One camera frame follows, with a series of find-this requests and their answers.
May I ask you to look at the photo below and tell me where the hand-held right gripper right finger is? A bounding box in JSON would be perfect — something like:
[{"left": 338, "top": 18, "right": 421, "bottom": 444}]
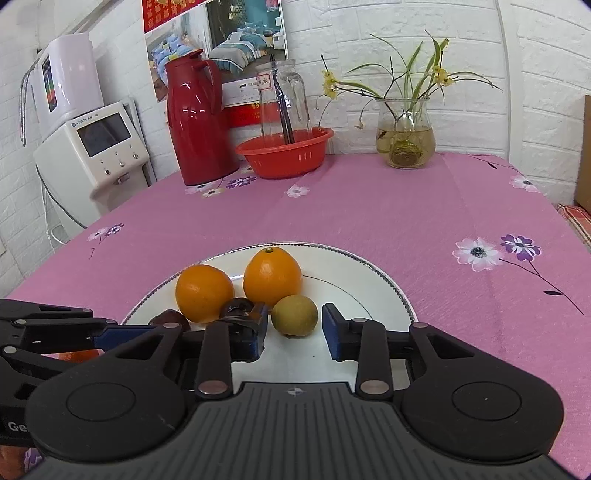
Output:
[{"left": 322, "top": 302, "right": 478, "bottom": 400}]

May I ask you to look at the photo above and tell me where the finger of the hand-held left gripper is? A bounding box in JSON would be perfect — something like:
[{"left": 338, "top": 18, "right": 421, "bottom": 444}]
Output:
[
  {"left": 0, "top": 299, "right": 158, "bottom": 354},
  {"left": 0, "top": 345, "right": 71, "bottom": 411}
]

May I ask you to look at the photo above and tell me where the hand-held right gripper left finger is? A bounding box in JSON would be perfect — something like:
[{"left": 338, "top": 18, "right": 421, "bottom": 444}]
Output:
[{"left": 99, "top": 302, "right": 269, "bottom": 400}]

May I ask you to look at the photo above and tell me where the dark purple plum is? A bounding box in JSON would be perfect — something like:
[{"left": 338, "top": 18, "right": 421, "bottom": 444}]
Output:
[
  {"left": 148, "top": 310, "right": 191, "bottom": 332},
  {"left": 218, "top": 298, "right": 254, "bottom": 320}
]

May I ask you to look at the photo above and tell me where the brown kiwi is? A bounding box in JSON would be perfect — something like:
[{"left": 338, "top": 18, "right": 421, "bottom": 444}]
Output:
[{"left": 271, "top": 295, "right": 319, "bottom": 337}]

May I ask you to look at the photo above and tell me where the white plate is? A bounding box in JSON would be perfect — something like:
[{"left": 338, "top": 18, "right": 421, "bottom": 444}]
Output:
[{"left": 121, "top": 243, "right": 419, "bottom": 385}]

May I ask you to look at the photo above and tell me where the smooth orange with nub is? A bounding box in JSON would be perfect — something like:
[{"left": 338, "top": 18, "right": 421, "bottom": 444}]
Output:
[{"left": 243, "top": 247, "right": 304, "bottom": 309}]

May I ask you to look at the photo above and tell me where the pink floral tablecloth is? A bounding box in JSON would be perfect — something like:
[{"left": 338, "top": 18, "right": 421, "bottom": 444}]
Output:
[{"left": 0, "top": 152, "right": 591, "bottom": 480}]

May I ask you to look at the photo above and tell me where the white appliance with screen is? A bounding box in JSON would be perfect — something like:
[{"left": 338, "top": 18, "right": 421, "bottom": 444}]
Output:
[{"left": 33, "top": 99, "right": 153, "bottom": 236}]

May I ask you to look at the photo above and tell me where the red plastic basket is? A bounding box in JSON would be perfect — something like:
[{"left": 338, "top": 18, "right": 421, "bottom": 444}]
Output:
[{"left": 235, "top": 128, "right": 335, "bottom": 180}]

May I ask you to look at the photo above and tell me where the glass vase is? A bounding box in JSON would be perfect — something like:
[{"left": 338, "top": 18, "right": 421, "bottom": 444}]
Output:
[{"left": 375, "top": 98, "right": 437, "bottom": 169}]

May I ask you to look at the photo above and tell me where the red thermos jug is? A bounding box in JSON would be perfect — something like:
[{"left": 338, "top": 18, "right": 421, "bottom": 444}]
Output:
[{"left": 165, "top": 50, "right": 241, "bottom": 186}]

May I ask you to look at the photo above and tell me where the dark stick in pitcher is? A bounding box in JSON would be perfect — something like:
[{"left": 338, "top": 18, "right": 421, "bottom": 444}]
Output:
[{"left": 270, "top": 60, "right": 296, "bottom": 145}]

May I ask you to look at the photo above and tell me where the glass pitcher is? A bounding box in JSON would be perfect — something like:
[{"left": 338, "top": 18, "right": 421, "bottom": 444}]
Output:
[{"left": 255, "top": 60, "right": 314, "bottom": 141}]

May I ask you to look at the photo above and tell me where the white water purifier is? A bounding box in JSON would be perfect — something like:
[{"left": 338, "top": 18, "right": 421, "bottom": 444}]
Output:
[{"left": 32, "top": 33, "right": 105, "bottom": 141}]

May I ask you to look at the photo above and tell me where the green flowering plant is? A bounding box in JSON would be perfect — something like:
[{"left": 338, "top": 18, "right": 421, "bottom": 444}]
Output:
[{"left": 316, "top": 30, "right": 505, "bottom": 134}]

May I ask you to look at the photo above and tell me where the checkered cloth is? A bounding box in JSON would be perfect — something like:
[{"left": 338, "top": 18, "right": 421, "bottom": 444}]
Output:
[{"left": 556, "top": 203, "right": 591, "bottom": 252}]

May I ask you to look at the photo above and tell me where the cardboard box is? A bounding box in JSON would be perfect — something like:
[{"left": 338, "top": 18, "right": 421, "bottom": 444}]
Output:
[{"left": 575, "top": 95, "right": 591, "bottom": 210}]

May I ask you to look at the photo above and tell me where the wall poster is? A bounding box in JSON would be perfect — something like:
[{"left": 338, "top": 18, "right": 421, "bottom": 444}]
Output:
[{"left": 143, "top": 0, "right": 290, "bottom": 127}]

